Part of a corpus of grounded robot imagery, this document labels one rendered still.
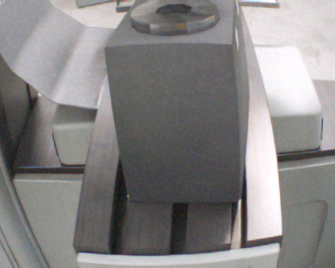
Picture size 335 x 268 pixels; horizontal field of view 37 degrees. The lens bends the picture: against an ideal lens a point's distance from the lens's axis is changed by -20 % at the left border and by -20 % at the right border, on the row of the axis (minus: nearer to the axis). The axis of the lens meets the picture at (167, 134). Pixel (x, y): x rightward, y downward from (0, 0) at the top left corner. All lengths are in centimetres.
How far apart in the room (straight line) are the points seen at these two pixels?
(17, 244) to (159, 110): 69
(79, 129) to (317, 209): 50
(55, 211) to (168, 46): 65
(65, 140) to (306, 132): 43
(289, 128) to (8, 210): 58
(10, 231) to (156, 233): 60
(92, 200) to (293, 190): 50
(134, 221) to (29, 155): 53
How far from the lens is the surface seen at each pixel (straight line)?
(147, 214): 62
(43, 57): 103
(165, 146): 58
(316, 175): 105
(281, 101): 99
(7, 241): 118
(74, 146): 101
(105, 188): 66
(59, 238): 118
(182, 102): 55
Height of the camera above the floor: 137
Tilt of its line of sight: 34 degrees down
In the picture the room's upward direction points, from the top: 7 degrees counter-clockwise
